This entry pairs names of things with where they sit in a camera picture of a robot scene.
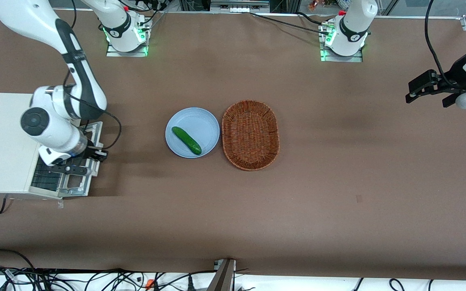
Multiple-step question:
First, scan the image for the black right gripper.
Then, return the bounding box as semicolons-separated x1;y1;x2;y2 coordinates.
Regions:
48;139;109;177

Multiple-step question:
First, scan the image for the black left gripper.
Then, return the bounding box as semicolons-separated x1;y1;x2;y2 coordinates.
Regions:
405;48;466;108

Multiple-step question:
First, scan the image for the oven door with metal handle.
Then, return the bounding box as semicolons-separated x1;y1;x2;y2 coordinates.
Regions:
57;120;105;199

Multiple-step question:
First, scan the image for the white toaster oven body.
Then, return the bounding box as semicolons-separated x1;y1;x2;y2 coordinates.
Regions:
0;93;64;200

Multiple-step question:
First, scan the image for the green cucumber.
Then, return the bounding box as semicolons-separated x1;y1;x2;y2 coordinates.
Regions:
171;126;202;156

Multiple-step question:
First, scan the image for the light blue plate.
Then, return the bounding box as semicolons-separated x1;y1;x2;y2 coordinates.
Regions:
165;107;220;159

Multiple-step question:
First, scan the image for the brown wicker basket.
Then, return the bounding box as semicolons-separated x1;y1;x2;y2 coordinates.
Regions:
221;100;280;171

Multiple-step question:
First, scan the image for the white power strip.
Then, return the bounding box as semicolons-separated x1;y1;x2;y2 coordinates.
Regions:
210;0;271;13

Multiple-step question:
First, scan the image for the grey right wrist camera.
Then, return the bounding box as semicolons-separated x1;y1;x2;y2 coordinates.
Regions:
38;145;63;167

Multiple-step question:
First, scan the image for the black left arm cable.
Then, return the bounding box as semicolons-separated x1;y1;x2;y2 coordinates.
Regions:
424;0;456;87

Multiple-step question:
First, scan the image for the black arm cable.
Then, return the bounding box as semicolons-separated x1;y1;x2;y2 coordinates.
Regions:
62;69;123;152
424;0;456;87

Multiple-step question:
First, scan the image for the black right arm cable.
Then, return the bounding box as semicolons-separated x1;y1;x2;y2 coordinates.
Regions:
62;69;123;152

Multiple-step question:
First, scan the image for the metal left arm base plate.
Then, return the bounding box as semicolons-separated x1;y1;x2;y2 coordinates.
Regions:
320;48;364;63

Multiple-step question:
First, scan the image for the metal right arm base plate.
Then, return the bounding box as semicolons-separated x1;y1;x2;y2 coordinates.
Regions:
106;40;149;58

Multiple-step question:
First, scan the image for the black looping floor cable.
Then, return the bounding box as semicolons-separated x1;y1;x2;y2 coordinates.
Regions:
0;249;36;270

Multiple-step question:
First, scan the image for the black cable across table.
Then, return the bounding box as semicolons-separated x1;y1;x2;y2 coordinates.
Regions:
249;11;335;36

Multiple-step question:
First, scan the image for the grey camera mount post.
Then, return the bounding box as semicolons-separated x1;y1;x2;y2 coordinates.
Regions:
207;259;236;291

